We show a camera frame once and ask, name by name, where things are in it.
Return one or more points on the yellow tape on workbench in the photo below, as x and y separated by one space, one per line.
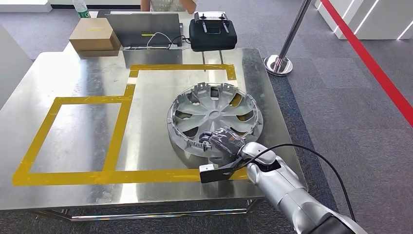
96 177

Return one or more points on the grey laptop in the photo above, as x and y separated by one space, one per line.
142 25

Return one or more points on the chrome stanchion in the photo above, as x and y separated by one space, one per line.
278 64

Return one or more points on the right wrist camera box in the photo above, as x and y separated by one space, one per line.
216 174

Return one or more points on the white low bench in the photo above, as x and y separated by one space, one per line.
22 5

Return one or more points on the grey plastic hubcap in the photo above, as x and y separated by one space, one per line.
213 113

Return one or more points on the green label bottle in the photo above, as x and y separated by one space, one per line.
82 9

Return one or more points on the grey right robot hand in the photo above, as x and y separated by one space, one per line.
226 140

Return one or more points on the white cabinet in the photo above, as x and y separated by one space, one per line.
13 64

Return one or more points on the steel workbench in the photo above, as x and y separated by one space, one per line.
80 135

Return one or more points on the red barrier belt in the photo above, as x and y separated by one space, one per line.
371 64

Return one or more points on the white lit blocks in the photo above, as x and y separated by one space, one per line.
380 19

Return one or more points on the closed cardboard box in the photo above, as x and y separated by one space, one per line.
92 34

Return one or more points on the black carrying case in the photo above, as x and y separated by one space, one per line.
213 38

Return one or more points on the remote controller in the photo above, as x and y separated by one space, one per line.
211 15

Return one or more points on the person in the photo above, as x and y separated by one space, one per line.
167 5

